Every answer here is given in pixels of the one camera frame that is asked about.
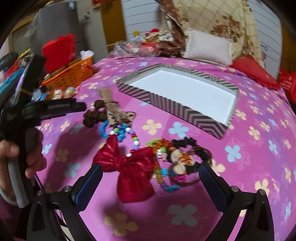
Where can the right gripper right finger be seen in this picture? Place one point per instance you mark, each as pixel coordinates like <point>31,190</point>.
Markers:
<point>230,200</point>

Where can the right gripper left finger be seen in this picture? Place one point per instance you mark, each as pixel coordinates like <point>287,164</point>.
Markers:
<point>44,224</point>

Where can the brown leopard bow scrunchie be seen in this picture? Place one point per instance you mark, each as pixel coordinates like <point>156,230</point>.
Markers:
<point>106,109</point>

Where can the red satin bow clip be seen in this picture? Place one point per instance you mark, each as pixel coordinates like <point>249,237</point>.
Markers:
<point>135,172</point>

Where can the black scrunchie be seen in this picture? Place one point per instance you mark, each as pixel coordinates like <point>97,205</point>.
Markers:
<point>188,156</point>

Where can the person's left hand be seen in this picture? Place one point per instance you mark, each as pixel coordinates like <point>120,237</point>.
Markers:
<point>35,160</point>

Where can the wrapped decorated egg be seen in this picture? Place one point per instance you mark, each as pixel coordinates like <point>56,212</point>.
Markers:
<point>58,93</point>
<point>69,92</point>

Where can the orange plastic basket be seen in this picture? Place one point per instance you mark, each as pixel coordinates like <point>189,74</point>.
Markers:
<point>72,76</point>

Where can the red paper gift bag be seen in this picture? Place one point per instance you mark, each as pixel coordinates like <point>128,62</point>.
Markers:
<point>59,52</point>

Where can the white tissue in basket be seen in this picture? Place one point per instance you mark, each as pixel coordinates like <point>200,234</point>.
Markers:
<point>86,54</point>

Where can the grey refrigerator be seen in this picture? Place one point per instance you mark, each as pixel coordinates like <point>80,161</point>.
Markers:
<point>52,21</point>

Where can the pink flowered bedspread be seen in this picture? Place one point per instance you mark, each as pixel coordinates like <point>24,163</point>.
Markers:
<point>257,152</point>

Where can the clear plastic bag of items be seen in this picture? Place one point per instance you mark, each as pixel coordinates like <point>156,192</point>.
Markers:
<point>135,47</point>

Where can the striped shallow cardboard box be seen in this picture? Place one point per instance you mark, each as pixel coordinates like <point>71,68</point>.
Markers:
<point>198,98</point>

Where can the red shopping bag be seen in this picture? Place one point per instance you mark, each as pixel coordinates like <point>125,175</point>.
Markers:
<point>288,82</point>

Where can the santa plush toy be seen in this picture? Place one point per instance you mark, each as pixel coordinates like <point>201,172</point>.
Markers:
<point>153,36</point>

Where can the red cushion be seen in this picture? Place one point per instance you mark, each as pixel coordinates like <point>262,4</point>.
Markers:
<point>255,71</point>

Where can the grey white pillow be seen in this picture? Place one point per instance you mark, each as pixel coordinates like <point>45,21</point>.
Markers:
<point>206,47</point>

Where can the floral beige quilt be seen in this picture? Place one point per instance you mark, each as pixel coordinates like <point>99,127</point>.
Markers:
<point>222,18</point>

